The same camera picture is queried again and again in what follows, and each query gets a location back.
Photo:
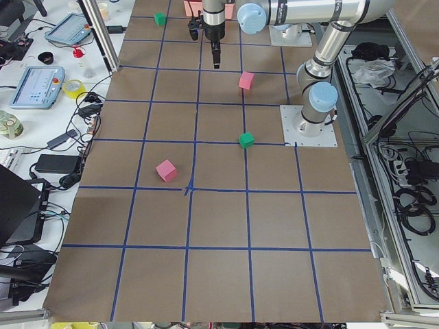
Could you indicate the teach pendant near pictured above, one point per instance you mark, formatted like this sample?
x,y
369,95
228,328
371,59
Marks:
x,y
38,88

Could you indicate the aluminium frame post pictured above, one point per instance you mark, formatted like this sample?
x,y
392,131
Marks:
x,y
92,14

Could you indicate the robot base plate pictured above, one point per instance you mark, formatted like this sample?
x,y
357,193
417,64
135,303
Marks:
x,y
298,35
298,132

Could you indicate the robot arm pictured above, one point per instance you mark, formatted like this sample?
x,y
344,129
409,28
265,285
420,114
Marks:
x,y
319,95

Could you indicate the green foam cube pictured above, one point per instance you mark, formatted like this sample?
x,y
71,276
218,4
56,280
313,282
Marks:
x,y
246,140
160,19

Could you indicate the teach pendant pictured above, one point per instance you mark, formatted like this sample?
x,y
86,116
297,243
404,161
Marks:
x,y
38,88
72,30

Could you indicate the pink foam cube centre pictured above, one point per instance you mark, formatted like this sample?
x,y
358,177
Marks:
x,y
246,80

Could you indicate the black power adapter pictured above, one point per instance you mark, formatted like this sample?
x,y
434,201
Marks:
x,y
52,163

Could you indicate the teach pendant far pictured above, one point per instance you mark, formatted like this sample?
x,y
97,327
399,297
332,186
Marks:
x,y
72,30

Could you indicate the pink plastic tray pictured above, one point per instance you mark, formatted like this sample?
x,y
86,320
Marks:
x,y
193,7

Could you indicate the yellow tape roll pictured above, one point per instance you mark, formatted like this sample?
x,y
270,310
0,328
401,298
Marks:
x,y
74,89

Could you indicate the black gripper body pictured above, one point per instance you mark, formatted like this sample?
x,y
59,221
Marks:
x,y
214,33

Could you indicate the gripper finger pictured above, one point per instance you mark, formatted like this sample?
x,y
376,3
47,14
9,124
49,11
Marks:
x,y
216,53

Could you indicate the pink foam cube far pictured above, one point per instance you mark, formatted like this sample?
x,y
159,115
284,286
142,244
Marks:
x,y
166,170

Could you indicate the pink foam cube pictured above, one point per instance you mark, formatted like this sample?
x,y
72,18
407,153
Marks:
x,y
246,80
166,170

